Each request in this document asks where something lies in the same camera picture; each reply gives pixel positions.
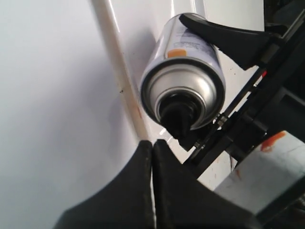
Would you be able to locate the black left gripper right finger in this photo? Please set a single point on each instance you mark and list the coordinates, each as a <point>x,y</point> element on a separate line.
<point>182,202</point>

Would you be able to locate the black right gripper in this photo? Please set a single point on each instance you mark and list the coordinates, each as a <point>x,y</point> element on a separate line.
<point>271,101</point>

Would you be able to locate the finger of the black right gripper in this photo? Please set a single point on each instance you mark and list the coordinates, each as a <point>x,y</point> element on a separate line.
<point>244,47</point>

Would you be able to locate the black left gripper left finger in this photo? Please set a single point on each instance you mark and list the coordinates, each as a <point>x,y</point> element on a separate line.
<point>125,203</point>

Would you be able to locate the white dotted spray paint can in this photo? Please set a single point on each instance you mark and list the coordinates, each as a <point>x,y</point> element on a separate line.
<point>183,86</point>

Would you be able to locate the white paint-stained robot arm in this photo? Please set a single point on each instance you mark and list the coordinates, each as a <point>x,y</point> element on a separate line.
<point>270,181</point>

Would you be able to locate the white paper sheet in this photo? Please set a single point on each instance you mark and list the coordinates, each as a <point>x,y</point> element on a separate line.
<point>63,130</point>

